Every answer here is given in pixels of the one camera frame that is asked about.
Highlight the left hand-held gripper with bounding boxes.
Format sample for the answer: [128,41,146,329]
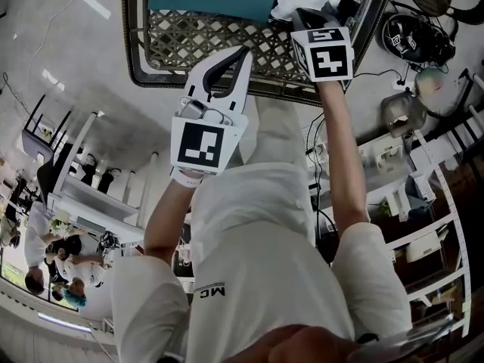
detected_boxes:
[169,45,254,177]

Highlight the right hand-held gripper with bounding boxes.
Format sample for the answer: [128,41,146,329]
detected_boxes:
[290,7,355,91]

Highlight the person's right forearm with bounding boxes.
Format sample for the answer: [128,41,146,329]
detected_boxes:
[315,80,372,238]

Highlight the person's left forearm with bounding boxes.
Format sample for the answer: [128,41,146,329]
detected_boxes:
[143,178,206,259]

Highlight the dark wicker basket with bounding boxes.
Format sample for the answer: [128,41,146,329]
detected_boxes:
[120,0,399,107]

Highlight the person's beige trousers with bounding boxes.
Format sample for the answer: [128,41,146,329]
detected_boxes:
[241,93,315,249]

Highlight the black headset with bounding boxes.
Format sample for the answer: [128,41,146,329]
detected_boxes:
[380,12,458,67]

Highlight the grey-brown plastic container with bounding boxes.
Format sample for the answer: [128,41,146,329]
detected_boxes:
[379,92,429,140]

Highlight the pale round device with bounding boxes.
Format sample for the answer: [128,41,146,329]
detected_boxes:
[414,66,450,98]

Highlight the white wrist band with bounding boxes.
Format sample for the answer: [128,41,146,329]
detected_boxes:
[172,166,206,190]

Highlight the white table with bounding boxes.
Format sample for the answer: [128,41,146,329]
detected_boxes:
[46,108,160,238]

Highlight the grey chair black legs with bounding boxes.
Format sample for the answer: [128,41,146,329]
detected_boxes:
[20,94,73,203]

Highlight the person's white shirt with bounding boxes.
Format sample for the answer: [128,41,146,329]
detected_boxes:
[110,160,413,363]

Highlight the white shelf rack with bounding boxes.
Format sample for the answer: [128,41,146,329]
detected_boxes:
[312,121,474,340]

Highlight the person's head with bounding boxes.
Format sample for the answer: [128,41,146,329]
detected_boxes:
[222,324,356,363]

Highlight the long ceiling light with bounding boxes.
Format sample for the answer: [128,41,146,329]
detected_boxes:
[36,312,93,334]

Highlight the black cable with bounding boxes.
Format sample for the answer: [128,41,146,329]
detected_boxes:
[352,67,408,87]

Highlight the white wire basket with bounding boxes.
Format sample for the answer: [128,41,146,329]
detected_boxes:
[405,173,435,204]

